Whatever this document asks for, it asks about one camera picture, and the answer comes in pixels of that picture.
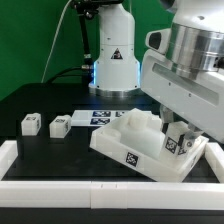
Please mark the white square tabletop part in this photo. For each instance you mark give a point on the white square tabletop part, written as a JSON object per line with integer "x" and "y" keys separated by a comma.
{"x": 130, "y": 141}

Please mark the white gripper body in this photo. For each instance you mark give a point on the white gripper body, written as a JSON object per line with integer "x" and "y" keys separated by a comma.
{"x": 183, "y": 69}

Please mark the white marker base plate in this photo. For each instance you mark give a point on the white marker base plate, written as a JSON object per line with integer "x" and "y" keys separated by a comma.
{"x": 94, "y": 117}

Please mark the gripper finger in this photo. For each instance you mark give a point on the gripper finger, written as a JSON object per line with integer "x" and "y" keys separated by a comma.
{"x": 167, "y": 117}
{"x": 187, "y": 140}

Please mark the white U-shaped fence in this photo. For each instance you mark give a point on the white U-shaped fence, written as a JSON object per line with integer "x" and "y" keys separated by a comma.
{"x": 104, "y": 195}

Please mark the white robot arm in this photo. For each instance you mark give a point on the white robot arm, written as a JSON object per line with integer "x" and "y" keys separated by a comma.
{"x": 116, "y": 69}

